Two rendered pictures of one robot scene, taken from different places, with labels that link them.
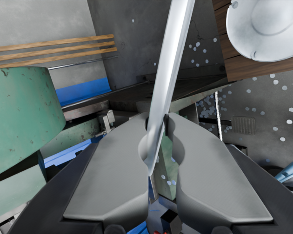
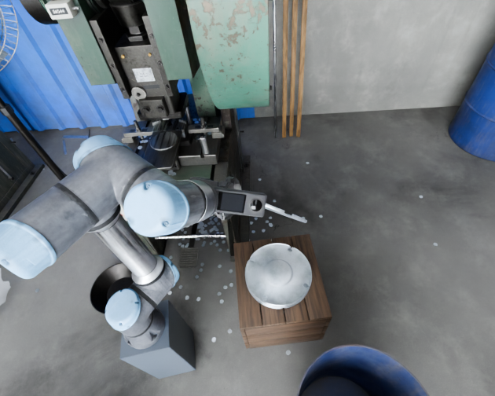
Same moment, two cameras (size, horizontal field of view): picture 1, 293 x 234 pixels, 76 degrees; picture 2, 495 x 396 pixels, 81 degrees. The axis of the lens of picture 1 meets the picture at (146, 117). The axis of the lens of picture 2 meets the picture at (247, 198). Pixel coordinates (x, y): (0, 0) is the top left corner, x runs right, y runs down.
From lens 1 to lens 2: 0.58 m
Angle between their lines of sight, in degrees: 16
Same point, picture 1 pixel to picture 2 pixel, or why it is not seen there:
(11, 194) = (173, 54)
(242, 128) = (185, 256)
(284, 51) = (251, 279)
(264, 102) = (207, 278)
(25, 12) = (339, 43)
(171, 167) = not seen: hidden behind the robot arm
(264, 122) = (187, 278)
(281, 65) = (240, 279)
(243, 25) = (274, 254)
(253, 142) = not seen: hidden behind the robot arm
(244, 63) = (247, 255)
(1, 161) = (214, 91)
